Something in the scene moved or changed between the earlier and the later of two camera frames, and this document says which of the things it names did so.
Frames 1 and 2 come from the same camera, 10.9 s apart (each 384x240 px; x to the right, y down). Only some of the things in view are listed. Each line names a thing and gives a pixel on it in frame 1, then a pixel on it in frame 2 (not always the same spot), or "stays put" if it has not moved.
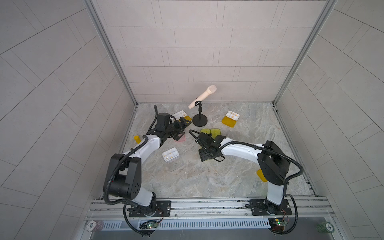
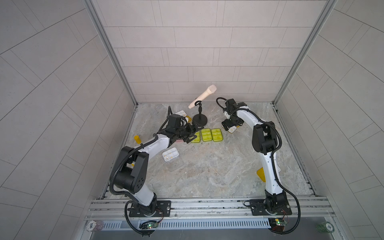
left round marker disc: (92, 225) stays put
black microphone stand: (199, 120) stays put
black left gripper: (178, 128) → (190, 133)
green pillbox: (207, 131) stays put
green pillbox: (215, 132) stays put
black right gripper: (202, 155) → (229, 125)
